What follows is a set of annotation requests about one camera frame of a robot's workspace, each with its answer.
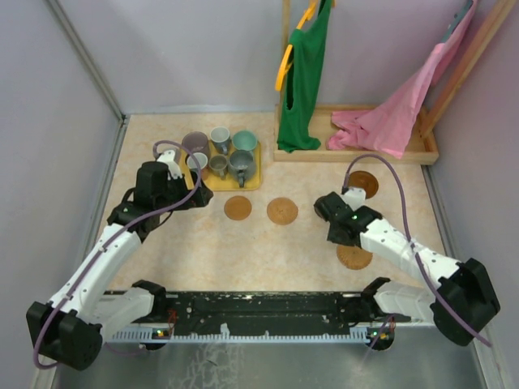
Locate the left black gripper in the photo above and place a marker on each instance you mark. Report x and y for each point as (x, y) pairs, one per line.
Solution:
(200, 198)

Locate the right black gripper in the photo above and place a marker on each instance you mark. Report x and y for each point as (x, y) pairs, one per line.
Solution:
(332, 237)

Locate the large woven rattan coaster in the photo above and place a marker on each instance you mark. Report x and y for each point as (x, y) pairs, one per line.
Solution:
(353, 257)

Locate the large brown wooden coaster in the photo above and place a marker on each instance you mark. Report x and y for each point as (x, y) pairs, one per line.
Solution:
(364, 180)

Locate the light wooden coaster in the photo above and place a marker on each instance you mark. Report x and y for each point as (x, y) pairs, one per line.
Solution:
(237, 208)

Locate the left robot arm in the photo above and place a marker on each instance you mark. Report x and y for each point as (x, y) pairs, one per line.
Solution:
(74, 324)

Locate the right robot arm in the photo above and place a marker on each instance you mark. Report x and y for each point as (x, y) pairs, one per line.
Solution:
(458, 297)

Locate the pink mug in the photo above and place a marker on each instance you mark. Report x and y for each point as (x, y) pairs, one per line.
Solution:
(200, 162)

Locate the purple mug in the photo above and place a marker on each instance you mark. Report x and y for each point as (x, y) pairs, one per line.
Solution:
(197, 141)

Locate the small olive mug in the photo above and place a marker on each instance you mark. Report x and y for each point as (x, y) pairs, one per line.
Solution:
(218, 165)

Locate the grey-white mug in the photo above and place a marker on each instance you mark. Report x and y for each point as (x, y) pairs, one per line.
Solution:
(220, 138)

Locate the dark speckled grey mug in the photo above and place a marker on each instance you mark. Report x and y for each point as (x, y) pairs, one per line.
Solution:
(241, 167)

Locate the teal mug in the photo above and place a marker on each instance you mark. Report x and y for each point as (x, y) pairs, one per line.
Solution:
(245, 140)

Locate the pink shirt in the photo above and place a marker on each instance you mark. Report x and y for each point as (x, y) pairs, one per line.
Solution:
(388, 127)

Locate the wooden rack base tray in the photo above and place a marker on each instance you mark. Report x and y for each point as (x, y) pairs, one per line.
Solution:
(421, 149)

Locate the green shirt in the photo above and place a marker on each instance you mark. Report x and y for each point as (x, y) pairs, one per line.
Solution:
(298, 106)

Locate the yellow hanger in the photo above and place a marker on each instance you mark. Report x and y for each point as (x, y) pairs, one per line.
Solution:
(307, 42)

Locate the grey hanger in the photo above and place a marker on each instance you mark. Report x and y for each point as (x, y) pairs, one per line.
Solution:
(457, 18)

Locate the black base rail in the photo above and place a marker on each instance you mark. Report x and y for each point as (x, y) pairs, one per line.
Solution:
(261, 313)

